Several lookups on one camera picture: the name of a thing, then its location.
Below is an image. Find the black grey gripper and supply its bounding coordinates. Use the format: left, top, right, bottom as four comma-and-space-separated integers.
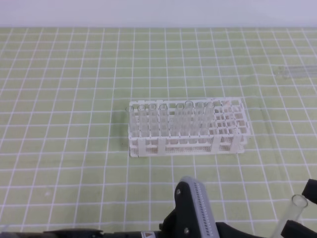
158, 176, 255, 238

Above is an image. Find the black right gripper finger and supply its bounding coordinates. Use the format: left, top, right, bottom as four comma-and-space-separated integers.
302, 178, 317, 204

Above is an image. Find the white plastic test tube rack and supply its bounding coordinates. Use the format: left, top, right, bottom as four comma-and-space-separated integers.
126, 98, 251, 157

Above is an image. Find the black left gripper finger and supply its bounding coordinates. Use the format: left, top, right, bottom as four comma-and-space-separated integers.
281, 220, 312, 238

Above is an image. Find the green checkered tablecloth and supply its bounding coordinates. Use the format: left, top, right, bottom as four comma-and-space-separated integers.
0, 28, 317, 237

